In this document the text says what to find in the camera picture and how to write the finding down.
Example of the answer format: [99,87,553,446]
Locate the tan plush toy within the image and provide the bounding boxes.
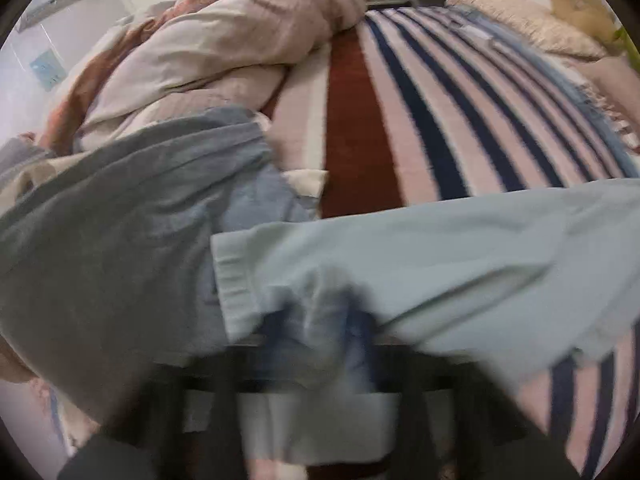
[549,0,621,43]

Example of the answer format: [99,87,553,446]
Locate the white air conditioner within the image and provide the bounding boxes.
[15,0,103,33]

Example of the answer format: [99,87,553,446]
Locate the beige duvet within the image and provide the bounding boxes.
[37,0,368,156]

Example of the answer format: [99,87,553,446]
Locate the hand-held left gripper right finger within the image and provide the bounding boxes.
[345,300,441,480]

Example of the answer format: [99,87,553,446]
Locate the blue denim jeans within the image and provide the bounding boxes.
[200,162,323,341]

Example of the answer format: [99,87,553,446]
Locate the blue wall sticker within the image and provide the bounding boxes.
[29,49,68,92]

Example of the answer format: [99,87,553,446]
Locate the striped blanket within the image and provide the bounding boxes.
[260,5,640,478]

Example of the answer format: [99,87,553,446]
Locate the grey pants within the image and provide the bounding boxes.
[0,105,281,426]

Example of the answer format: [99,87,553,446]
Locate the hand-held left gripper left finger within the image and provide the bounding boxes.
[212,307,296,480]

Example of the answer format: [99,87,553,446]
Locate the beige pillow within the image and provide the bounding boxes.
[445,0,611,61]

